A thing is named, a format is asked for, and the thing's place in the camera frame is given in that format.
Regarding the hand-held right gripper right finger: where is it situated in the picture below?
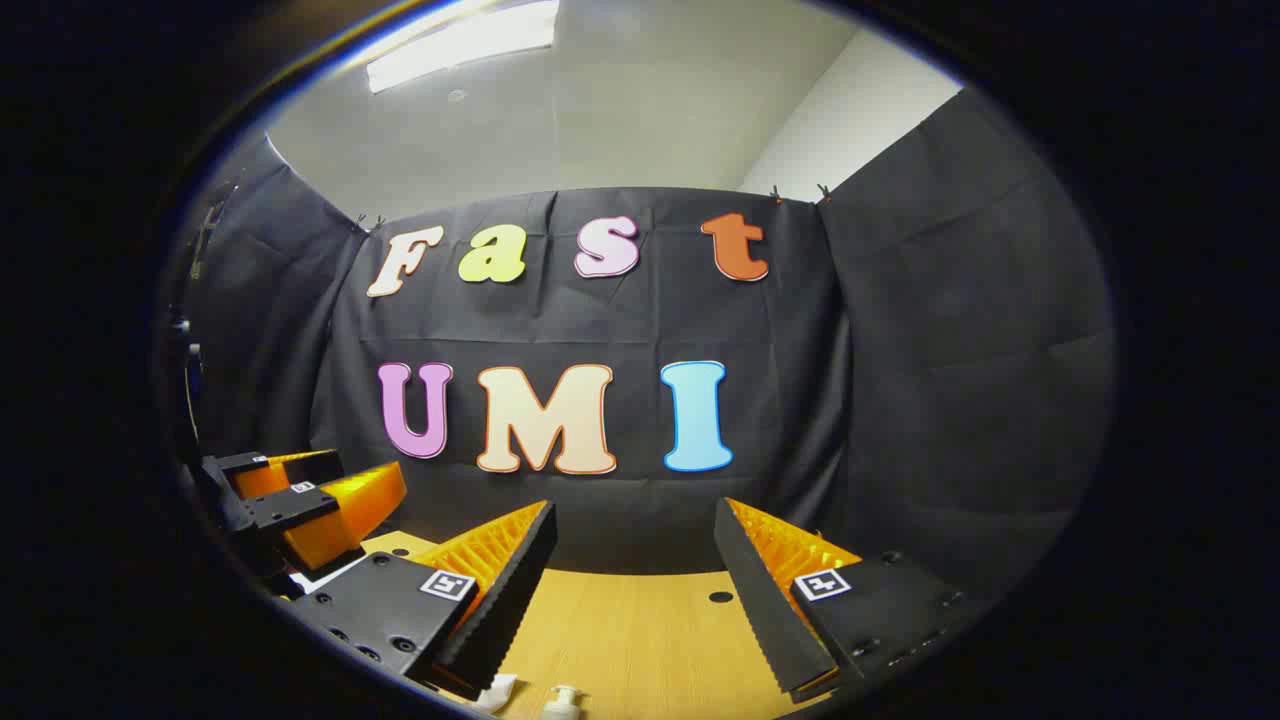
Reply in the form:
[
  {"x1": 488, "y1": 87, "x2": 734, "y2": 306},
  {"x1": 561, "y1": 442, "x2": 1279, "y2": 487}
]
[{"x1": 713, "y1": 496, "x2": 969, "y2": 705}]

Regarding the white squeeze tube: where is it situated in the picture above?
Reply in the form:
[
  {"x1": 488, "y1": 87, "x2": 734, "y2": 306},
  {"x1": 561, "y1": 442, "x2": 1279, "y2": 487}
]
[{"x1": 470, "y1": 673, "x2": 519, "y2": 713}]

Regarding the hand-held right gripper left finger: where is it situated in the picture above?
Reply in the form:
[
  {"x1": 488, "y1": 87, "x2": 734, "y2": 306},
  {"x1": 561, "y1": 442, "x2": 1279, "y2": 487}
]
[{"x1": 288, "y1": 499, "x2": 559, "y2": 703}]

